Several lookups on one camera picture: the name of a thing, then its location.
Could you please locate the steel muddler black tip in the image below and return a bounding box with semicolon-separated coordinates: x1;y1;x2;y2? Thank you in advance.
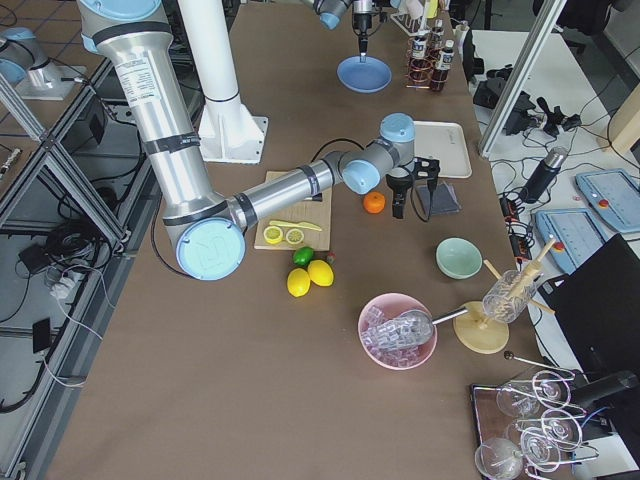
305;193;323;202

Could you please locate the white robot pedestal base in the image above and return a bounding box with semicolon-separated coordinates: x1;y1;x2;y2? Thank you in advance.
179;1;268;165

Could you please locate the near teach pendant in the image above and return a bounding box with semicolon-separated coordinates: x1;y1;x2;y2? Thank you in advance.
534;208;609;274

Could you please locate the pink ice bowl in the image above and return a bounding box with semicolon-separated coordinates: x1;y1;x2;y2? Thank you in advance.
357;293;438;370

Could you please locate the wooden cup stand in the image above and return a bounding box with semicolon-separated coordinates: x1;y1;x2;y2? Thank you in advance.
453;238;555;354

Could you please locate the grey folded cloth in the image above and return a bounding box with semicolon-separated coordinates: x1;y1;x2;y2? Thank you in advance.
416;182;461;216

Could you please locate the wine glass rack tray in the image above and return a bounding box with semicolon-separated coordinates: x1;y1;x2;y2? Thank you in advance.
470;368;599;479

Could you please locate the black laptop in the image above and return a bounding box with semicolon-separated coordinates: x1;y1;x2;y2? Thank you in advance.
539;234;639;375

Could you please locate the teach pendant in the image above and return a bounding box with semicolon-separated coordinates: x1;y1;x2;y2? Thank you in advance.
534;208;609;274
575;169;639;234

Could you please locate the steel ice scoop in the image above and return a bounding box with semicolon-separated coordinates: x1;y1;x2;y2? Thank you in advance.
389;307;468;350

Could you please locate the cream rabbit tray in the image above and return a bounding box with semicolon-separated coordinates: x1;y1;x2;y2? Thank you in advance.
414;120;472;179

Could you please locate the lower whole lemon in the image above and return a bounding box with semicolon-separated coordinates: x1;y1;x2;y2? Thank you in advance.
286;268;311;298

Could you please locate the upper lemon slice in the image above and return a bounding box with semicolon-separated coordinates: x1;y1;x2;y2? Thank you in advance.
285;228;305;246

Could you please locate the whole lemon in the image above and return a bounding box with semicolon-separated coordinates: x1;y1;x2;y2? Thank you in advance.
307;259;335;287
286;268;311;298

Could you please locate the black thermos bottle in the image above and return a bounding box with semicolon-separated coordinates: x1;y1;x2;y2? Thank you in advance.
519;147;568;204

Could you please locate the tea bottle left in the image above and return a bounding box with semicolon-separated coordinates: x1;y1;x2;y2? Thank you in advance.
429;40;455;92

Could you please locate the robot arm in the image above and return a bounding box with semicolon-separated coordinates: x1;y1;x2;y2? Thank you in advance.
303;0;382;63
78;1;415;281

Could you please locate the lower lemon half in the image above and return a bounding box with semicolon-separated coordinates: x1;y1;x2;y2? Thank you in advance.
263;225;284;245

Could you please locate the tea bottle right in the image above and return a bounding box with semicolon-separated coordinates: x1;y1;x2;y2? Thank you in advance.
427;19;444;61

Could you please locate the mint green bowl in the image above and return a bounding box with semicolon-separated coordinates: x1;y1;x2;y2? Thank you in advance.
436;237;482;280

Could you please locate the clear glass mug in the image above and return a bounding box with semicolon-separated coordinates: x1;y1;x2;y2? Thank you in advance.
482;270;536;324

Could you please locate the far teach pendant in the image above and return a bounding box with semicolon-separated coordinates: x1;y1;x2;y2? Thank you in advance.
575;169;639;234

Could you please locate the upper whole lemon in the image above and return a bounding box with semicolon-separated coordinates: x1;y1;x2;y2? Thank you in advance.
307;259;335;287

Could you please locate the orange mandarin fruit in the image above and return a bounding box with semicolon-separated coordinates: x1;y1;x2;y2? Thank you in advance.
362;191;386;214

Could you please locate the tea bottle middle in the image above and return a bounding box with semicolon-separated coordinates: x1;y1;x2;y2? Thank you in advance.
408;30;429;85

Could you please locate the copper wire bottle rack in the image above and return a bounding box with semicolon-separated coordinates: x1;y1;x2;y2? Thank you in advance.
406;27;454;92

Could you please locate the green lime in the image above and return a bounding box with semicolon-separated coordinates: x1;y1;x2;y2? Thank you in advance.
292;246;315;268

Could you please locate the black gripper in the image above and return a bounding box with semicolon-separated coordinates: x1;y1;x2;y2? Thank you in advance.
386;167;413;218
352;0;373;61

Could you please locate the blue round plate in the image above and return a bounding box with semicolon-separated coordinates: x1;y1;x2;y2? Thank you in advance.
336;56;392;94

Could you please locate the wooden cutting board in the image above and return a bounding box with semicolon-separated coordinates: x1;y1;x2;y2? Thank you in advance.
246;169;332;251

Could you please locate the yellow plastic knife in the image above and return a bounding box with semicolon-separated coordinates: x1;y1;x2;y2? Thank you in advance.
268;220;323;232

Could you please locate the tea bottle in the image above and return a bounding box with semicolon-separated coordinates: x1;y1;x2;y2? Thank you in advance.
408;30;429;85
429;40;455;92
427;19;444;61

